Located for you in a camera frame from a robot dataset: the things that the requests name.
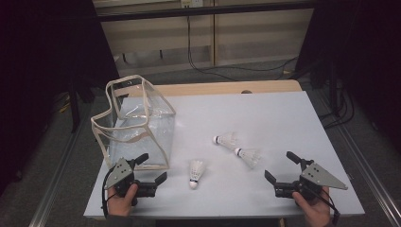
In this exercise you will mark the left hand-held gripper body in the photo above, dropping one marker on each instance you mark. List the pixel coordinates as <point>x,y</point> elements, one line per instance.
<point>119,173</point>

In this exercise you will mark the white wall socket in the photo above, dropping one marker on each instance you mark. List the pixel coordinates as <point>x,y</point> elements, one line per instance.
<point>191,3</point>

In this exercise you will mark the clear bag with beige trim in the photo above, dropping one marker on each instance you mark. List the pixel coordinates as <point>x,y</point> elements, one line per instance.
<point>148,138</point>

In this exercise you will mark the person's left hand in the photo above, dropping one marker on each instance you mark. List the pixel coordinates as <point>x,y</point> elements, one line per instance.
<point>121,205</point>

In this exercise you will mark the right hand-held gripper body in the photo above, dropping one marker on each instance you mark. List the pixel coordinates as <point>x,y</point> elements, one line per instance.
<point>318,176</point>

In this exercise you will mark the white feather shuttlecock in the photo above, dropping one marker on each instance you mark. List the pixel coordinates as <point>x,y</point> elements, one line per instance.
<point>250,156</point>
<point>196,171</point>
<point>226,139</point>

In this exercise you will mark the light wooden cabinet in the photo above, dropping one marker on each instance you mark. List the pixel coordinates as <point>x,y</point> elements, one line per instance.
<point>252,34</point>

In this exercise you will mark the small brown round knob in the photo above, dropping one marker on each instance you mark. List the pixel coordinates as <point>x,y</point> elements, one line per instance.
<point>246,91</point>

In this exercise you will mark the dark curtain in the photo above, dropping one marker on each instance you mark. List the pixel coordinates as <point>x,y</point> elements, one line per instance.
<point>38,63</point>
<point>369,56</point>

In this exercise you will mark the black horizontal bar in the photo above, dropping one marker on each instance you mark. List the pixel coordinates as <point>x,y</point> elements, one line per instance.
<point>205,11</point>

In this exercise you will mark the person's right hand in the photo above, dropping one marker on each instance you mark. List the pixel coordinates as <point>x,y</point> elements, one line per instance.
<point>315,211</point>

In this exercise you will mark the white table mat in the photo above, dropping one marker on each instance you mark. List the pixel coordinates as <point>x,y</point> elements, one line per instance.
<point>236,116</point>

